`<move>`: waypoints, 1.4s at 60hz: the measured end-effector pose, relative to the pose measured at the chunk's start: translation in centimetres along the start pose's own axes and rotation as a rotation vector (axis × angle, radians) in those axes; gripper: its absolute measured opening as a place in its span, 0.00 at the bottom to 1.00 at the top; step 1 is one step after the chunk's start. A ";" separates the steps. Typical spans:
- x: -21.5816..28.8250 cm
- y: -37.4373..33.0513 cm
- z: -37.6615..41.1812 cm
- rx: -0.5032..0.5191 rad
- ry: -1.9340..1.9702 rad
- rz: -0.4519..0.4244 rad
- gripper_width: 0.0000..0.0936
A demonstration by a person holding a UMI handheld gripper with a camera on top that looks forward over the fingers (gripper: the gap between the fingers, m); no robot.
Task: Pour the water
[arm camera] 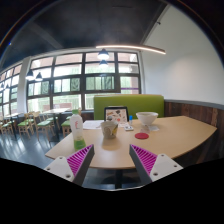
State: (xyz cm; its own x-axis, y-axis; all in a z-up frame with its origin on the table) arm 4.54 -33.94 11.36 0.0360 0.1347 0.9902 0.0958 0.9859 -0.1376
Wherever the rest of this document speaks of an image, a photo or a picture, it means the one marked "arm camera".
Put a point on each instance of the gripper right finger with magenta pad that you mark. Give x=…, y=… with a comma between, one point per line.
x=152, y=167

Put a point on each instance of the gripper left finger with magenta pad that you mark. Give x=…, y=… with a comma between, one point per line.
x=74, y=167

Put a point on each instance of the red round coaster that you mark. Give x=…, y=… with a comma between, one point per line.
x=141, y=136

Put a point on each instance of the wooden chair with green seat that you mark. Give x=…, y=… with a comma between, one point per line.
x=66, y=129
x=42, y=126
x=26, y=126

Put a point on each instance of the small card on table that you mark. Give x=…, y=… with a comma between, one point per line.
x=128, y=128

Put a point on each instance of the white papers on table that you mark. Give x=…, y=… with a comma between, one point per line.
x=92, y=124

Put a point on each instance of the plastic bottle with green liquid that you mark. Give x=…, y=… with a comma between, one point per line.
x=76, y=124

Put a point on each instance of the white ceramic bowl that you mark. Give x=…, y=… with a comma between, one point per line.
x=146, y=118

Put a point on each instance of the beige ceramic mug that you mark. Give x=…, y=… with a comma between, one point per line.
x=109, y=129

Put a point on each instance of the small blue capped bottle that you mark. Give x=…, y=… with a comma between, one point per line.
x=130, y=119

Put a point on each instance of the background wooden dining table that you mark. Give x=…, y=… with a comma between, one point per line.
x=54, y=112

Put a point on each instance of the framed picture stand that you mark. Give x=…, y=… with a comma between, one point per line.
x=116, y=113

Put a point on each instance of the green upholstered bench backrest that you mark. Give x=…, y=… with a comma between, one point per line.
x=134, y=103

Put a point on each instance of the dark pendant lamp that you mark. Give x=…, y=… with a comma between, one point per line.
x=103, y=55

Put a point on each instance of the long linear ceiling light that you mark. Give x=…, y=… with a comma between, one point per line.
x=134, y=47

